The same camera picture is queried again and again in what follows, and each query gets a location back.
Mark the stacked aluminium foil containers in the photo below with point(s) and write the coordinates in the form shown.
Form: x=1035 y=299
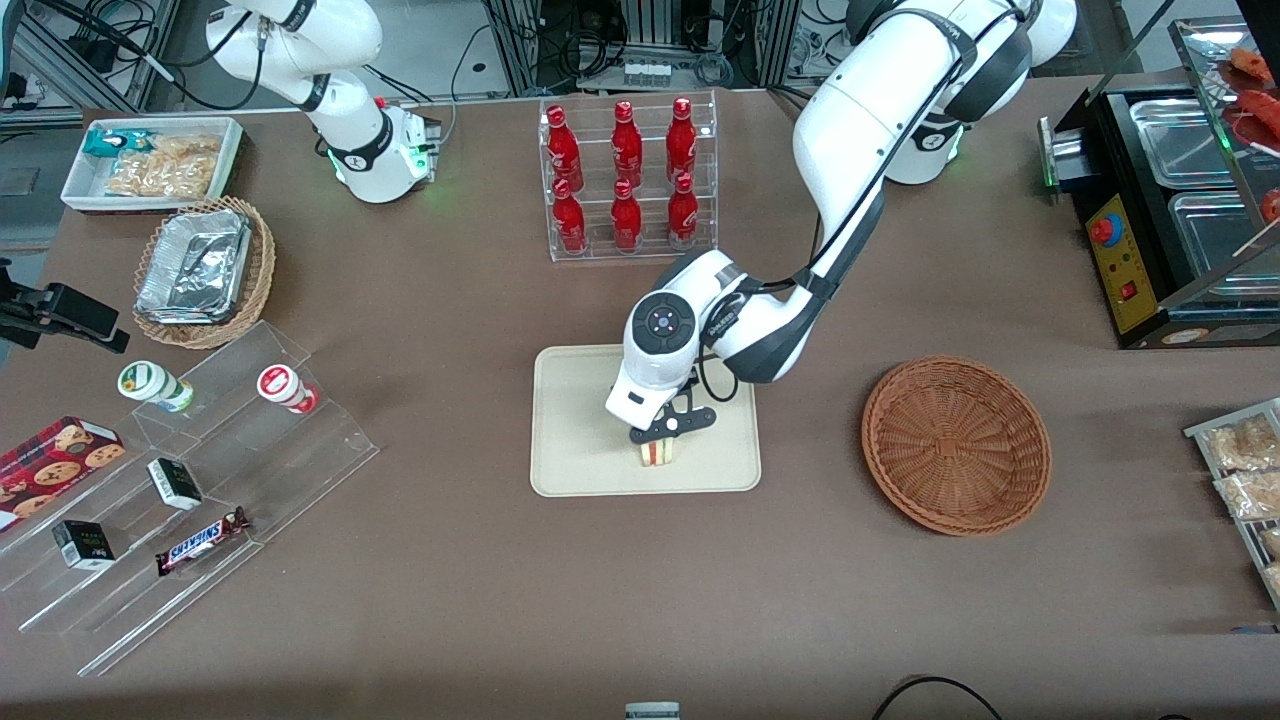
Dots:
x=195 y=265

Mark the green capped yogurt bottle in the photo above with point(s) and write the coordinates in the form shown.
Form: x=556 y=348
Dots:
x=150 y=383

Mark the red capped yogurt bottle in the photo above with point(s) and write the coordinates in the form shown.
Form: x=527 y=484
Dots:
x=282 y=386

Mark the red cookie box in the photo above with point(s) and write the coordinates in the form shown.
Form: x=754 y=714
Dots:
x=55 y=465

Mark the clear acrylic bottle rack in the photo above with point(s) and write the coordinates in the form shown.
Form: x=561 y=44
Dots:
x=650 y=252

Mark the teal snack packet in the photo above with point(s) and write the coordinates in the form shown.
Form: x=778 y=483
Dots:
x=108 y=142

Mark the light oval wicker basket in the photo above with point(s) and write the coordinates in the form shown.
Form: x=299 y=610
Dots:
x=262 y=270

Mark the beige plastic tray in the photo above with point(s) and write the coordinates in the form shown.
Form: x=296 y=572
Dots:
x=580 y=450

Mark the clear bag of chips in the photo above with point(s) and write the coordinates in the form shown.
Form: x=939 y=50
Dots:
x=170 y=168

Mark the red cola bottle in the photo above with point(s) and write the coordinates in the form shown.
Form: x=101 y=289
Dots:
x=627 y=145
x=570 y=220
x=564 y=150
x=626 y=218
x=682 y=142
x=683 y=213

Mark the steel food pan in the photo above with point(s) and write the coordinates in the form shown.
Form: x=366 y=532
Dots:
x=1180 y=140
x=1215 y=235

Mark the tray of packaged snacks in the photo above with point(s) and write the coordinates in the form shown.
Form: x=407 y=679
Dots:
x=1205 y=428

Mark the small black box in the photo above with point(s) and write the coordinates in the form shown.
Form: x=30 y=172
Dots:
x=84 y=546
x=175 y=484

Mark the bagged pastry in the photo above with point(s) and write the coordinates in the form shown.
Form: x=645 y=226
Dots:
x=1245 y=442
x=1272 y=543
x=1252 y=495

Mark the red fried food piece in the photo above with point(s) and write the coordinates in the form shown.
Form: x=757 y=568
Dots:
x=1262 y=115
x=1250 y=65

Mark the triangular sandwich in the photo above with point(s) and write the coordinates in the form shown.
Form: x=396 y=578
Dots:
x=657 y=453

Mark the Snickers chocolate bar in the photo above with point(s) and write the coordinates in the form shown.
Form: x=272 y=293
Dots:
x=200 y=543

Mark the brown round wicker basket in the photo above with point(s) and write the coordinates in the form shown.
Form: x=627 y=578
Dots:
x=955 y=445

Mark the clear acrylic stepped stand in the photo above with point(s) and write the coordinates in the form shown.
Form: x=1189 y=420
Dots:
x=290 y=470

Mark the black hot food display case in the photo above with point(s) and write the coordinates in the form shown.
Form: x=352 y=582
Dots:
x=1125 y=270

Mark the white rectangular snack bin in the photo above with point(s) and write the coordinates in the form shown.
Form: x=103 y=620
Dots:
x=85 y=185

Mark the small grey device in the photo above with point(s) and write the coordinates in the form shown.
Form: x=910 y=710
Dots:
x=652 y=711

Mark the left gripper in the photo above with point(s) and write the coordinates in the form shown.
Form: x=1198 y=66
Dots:
x=692 y=381

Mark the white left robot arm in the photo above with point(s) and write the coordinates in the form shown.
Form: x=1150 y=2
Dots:
x=860 y=110

